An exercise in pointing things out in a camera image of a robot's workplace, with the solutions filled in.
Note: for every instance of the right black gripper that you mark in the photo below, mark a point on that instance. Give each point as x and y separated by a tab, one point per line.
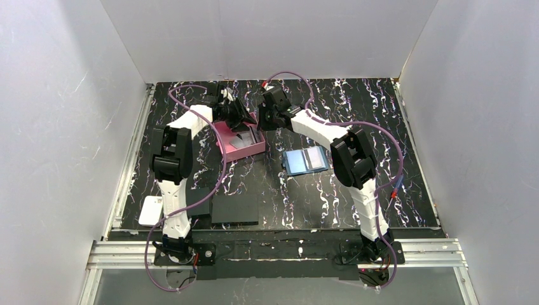
269	119

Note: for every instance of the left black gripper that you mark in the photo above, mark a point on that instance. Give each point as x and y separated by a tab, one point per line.
238	112

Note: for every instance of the pink plastic tray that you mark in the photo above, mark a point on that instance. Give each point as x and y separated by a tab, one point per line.
230	153

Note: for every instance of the blue leather card holder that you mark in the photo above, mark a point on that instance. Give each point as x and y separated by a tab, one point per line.
304	161

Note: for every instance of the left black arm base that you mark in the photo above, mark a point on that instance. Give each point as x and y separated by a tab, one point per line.
200	254

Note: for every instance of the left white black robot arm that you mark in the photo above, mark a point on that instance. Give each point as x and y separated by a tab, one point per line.
172	159

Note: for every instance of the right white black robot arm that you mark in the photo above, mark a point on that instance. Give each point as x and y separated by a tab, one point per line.
353	160

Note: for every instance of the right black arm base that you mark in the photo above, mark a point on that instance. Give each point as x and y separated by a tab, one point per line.
353	253

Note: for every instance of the small black flat plate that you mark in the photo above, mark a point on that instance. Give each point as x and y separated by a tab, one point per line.
195	195

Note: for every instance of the large black flat plate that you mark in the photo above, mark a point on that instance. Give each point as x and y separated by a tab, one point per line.
241	209

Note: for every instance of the white rectangular device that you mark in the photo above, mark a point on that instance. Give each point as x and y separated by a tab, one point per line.
151	211

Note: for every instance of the aluminium left side rail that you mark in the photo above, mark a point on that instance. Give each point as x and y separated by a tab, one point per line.
115	216

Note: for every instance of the aluminium front rail frame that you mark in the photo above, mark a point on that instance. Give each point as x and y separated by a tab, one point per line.
278	271

